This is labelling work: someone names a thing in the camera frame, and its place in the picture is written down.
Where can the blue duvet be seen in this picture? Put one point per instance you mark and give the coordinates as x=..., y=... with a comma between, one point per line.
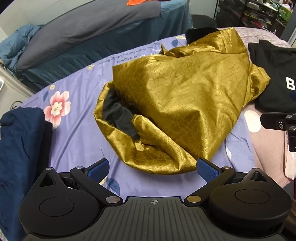
x=18, y=39

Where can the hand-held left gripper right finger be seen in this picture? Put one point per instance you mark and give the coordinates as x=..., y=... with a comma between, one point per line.
x=208, y=171

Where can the black bin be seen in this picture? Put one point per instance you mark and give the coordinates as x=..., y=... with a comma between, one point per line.
x=203, y=20

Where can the orange cloth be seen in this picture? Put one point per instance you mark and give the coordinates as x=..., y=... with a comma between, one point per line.
x=136, y=2

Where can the navy blue cloth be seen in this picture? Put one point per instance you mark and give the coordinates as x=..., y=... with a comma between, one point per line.
x=20, y=150

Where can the purple floral bedsheet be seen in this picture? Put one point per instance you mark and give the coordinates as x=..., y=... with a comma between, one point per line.
x=76, y=139

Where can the black printed t-shirt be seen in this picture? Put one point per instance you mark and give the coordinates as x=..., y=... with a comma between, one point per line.
x=270, y=76

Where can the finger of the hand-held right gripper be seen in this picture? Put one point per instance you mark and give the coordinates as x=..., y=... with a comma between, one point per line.
x=272, y=120
x=294, y=96

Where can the gold satin robe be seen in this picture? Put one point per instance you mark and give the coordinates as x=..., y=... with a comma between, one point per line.
x=185, y=92

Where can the black shelf rack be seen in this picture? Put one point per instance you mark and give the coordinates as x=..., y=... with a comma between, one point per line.
x=254, y=14

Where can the pink dotted blanket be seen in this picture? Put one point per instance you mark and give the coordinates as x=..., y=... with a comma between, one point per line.
x=266, y=150

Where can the grey blanket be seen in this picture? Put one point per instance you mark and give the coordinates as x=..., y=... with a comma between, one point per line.
x=81, y=30

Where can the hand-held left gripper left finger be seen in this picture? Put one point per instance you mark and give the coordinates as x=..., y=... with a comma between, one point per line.
x=99, y=170

